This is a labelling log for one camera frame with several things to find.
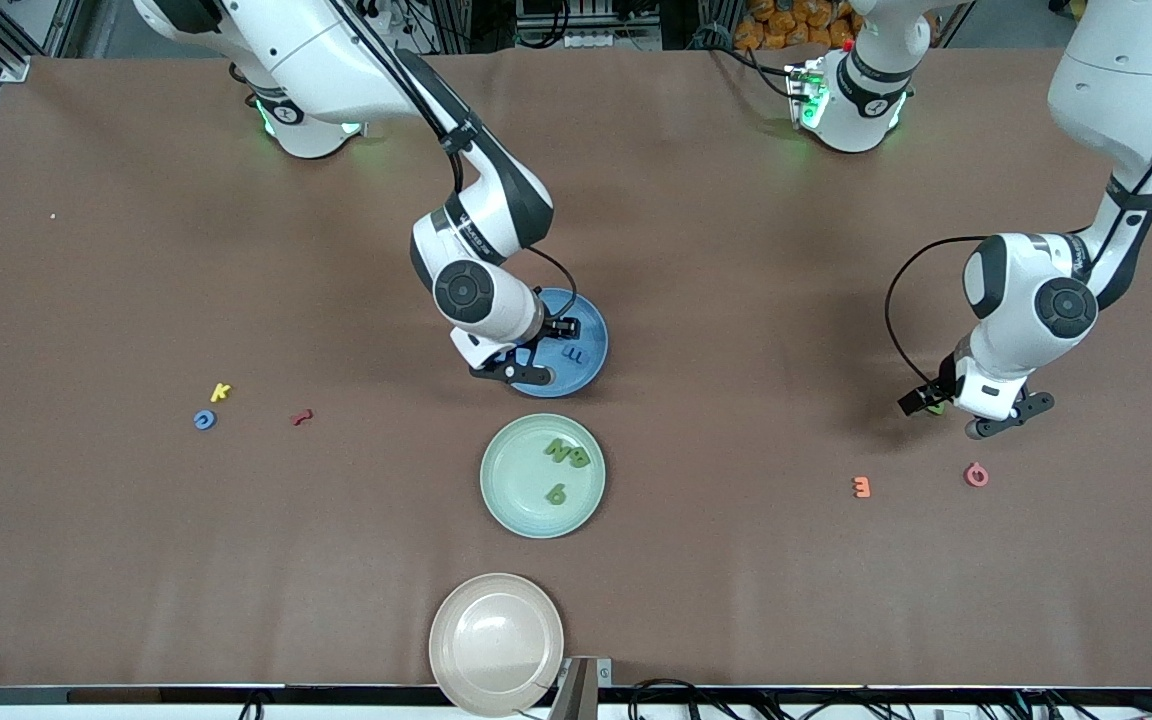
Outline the brown table cover sheet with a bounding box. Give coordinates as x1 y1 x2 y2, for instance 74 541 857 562
0 45 1152 691

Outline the white power strip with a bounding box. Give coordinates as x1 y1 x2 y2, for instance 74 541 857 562
556 30 662 51

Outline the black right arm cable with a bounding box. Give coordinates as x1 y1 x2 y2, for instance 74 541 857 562
326 0 578 323

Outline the beige round plate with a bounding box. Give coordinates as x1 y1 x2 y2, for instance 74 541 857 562
428 572 566 719

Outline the pale green round plate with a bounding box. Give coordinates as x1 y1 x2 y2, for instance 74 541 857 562
479 412 607 540

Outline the blue round plate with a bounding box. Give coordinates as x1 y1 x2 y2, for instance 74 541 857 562
506 287 610 399

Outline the aluminium frame profile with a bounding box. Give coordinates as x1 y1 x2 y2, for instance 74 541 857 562
0 0 82 83

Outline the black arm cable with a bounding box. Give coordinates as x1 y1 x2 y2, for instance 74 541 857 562
884 30 1152 396
326 0 578 323

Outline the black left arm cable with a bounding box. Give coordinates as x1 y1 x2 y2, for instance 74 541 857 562
884 30 1152 396

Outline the grey metal mounting bracket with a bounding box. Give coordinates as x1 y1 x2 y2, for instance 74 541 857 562
548 655 614 720

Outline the orange mesh bag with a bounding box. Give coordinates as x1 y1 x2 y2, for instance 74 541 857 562
734 0 862 53

